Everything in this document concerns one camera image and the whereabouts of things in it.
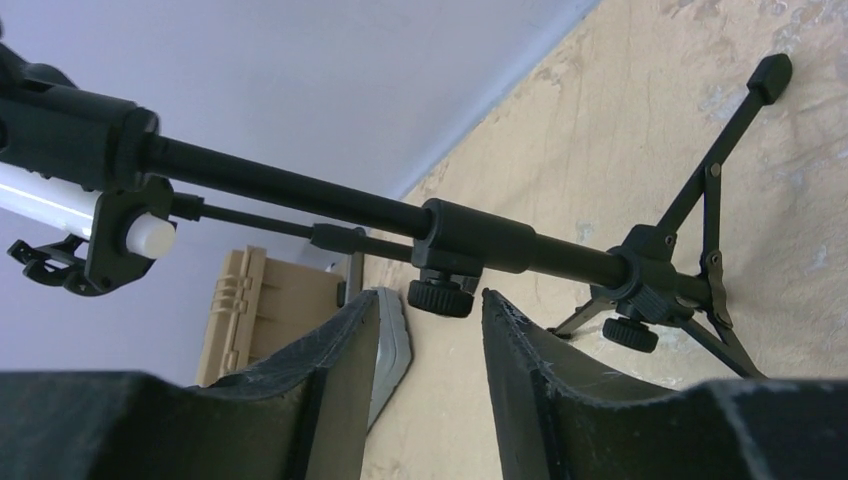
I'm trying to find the black tripod mic stand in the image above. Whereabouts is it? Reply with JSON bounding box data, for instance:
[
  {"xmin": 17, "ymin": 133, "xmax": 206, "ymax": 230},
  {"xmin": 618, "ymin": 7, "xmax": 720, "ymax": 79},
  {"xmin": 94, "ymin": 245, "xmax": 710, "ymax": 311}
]
[{"xmin": 1, "ymin": 47, "xmax": 793, "ymax": 378}]

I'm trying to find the white microphone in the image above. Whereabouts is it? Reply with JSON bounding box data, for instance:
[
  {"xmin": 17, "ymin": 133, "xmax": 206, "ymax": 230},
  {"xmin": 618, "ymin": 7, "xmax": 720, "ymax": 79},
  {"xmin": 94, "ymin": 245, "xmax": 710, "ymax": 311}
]
[{"xmin": 1, "ymin": 163, "xmax": 176, "ymax": 260}]

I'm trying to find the black round-base mic stand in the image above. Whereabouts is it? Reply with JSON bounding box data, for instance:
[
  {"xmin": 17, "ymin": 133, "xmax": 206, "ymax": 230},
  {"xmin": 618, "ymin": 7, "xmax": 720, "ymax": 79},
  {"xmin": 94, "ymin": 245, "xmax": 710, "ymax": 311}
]
[{"xmin": 1, "ymin": 165, "xmax": 412, "ymax": 297}]

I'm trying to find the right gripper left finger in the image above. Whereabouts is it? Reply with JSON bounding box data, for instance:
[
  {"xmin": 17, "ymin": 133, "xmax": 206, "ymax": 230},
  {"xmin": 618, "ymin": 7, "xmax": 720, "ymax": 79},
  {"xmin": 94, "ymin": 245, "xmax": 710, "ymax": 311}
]
[{"xmin": 1, "ymin": 290, "xmax": 380, "ymax": 479}]

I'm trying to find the grey plastic case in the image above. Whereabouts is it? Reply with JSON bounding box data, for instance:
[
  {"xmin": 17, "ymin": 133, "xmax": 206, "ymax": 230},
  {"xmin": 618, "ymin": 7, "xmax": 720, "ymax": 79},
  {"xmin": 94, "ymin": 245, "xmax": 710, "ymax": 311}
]
[{"xmin": 368, "ymin": 287, "xmax": 413, "ymax": 430}]

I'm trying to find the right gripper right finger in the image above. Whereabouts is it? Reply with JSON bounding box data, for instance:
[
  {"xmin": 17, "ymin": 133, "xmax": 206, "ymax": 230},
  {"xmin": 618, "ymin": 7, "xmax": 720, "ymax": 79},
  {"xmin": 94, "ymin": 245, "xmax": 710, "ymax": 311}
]
[{"xmin": 482, "ymin": 290, "xmax": 847, "ymax": 479}]

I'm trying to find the tan hard case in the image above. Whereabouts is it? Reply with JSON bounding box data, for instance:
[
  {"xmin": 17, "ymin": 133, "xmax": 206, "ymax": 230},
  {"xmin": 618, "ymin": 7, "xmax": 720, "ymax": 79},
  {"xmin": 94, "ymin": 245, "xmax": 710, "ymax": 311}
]
[{"xmin": 195, "ymin": 246, "xmax": 345, "ymax": 386}]

